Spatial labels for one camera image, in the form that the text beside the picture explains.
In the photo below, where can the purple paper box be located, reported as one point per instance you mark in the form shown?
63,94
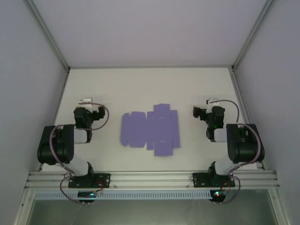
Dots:
150,131

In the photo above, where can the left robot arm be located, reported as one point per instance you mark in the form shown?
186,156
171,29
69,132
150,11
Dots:
54,145

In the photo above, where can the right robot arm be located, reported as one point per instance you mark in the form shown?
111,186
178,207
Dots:
243,145

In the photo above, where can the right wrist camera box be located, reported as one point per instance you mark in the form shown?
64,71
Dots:
212,101

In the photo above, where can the aluminium table edge rail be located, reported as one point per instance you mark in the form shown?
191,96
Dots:
62,93
239,93

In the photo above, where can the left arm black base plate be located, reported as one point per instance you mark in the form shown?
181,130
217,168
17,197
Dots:
103,175

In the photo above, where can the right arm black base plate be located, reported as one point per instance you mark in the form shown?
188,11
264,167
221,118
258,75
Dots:
199,180

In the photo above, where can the wide aluminium mounting rail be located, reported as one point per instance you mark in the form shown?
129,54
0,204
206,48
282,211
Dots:
150,179

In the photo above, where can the aluminium corner post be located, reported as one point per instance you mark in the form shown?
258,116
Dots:
251,35
50,38

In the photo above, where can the aluminium frame leg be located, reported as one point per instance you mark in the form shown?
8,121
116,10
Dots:
23,206
279,206

